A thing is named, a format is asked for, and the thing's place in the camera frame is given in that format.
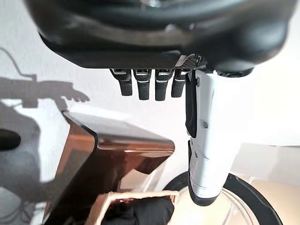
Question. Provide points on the black garment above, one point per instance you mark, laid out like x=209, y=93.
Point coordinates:
x=145, y=211

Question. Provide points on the brown acrylic stool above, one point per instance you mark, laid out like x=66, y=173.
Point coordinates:
x=98, y=164

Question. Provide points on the round washing machine door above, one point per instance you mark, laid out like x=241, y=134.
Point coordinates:
x=246, y=201

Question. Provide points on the woven wicker laundry basket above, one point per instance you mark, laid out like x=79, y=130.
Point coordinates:
x=110, y=201

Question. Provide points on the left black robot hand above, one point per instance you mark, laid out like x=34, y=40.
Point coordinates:
x=145, y=30

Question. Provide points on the white shelf cabinet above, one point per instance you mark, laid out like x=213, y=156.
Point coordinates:
x=269, y=168

